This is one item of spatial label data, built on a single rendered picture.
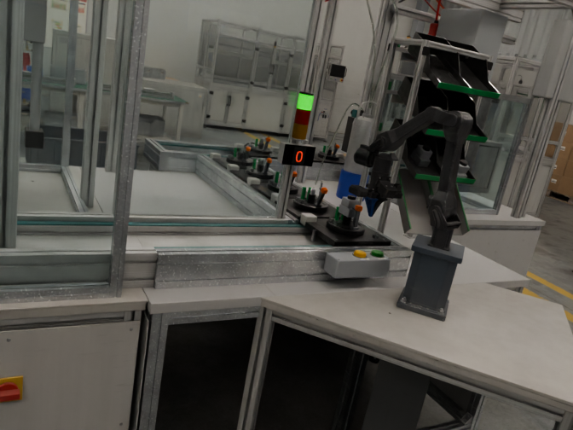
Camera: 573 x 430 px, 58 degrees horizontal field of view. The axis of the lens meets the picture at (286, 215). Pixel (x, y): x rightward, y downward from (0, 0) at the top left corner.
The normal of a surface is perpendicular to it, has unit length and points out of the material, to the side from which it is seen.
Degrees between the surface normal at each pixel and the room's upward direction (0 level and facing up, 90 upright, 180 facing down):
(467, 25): 90
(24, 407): 90
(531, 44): 90
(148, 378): 90
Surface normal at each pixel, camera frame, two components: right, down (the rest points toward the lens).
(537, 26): -0.90, -0.04
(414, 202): 0.33, -0.44
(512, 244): 0.46, 0.33
